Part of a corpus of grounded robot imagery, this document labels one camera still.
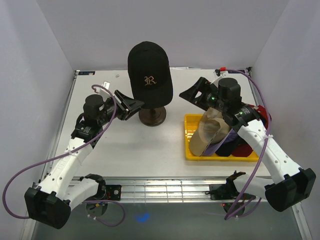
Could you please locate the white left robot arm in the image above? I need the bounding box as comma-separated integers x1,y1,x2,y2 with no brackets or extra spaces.
24,90,144,229

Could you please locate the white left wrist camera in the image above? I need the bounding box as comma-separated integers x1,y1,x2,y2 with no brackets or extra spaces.
95,81,110,98

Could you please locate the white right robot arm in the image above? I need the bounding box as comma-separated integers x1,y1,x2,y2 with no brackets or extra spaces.
179,77,316,212

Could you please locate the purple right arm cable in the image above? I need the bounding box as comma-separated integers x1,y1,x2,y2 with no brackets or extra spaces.
223,67,273,221

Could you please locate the aluminium front rail frame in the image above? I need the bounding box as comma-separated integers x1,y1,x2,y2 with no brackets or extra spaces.
19,69,313,240

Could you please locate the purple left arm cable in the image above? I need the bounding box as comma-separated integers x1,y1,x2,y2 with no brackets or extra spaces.
2,84,126,228

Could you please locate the beige R baseball cap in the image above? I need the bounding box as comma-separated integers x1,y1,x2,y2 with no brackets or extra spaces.
188,107,232,157

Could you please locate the black R baseball cap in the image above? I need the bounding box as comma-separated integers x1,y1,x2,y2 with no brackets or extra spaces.
127,41,174,109

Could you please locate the purple LA baseball cap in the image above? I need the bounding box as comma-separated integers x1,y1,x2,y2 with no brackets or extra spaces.
202,129,238,157

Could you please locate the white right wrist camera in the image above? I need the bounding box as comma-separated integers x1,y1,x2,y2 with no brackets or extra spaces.
214,67,228,78

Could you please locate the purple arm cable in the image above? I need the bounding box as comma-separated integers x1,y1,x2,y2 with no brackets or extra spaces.
2,84,126,228
223,67,273,221

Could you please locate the black cap in tray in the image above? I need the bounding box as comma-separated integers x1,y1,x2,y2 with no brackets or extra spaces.
215,136,250,157

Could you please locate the red baseball cap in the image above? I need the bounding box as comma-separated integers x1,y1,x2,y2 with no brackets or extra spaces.
232,104,269,158

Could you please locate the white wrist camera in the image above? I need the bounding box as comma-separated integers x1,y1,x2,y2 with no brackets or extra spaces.
214,67,228,78
95,81,110,98

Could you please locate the yellow plastic tray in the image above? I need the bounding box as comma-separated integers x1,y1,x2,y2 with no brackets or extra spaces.
183,113,261,163

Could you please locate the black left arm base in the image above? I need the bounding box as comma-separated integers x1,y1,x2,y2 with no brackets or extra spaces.
102,184,122,201

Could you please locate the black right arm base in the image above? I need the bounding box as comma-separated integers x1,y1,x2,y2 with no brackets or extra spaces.
204,183,236,200

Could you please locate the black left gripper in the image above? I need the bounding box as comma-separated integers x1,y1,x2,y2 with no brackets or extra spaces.
97,89,144,126

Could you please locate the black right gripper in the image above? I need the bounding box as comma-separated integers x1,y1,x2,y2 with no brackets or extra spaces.
178,77,227,113

